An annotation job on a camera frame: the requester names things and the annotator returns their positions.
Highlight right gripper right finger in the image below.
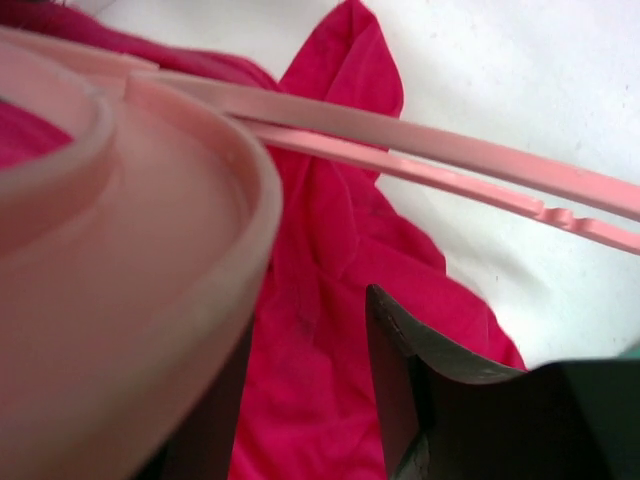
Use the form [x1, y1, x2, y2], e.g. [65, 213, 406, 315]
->
[366, 285, 639, 479]

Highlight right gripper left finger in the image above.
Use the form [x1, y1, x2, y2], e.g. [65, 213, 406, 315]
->
[135, 326, 253, 480]

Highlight red t shirt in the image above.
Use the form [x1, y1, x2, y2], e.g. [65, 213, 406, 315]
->
[1, 1, 524, 479]

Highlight pink hanger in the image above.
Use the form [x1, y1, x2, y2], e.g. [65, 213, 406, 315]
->
[1, 28, 639, 479]

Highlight green t shirt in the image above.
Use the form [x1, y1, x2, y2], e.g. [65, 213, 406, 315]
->
[616, 342, 640, 360]

